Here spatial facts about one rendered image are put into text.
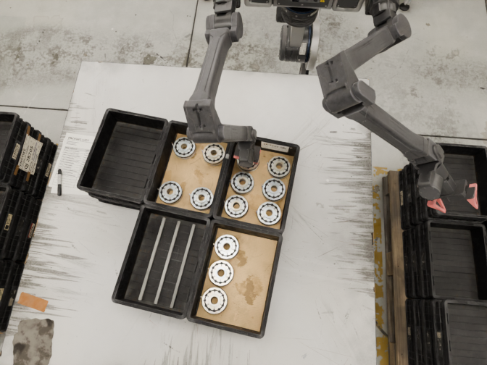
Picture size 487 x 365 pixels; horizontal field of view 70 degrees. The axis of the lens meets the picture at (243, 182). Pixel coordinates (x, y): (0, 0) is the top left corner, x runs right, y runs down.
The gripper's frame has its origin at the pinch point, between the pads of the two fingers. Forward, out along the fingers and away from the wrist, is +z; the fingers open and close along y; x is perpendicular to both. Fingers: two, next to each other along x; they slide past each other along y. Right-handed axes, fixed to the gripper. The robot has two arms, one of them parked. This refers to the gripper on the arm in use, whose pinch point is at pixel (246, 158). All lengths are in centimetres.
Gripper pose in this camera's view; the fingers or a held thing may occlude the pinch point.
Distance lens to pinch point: 156.6
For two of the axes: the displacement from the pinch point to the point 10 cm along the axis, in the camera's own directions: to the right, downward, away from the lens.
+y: 9.7, 2.4, -0.7
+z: -0.1, 3.3, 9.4
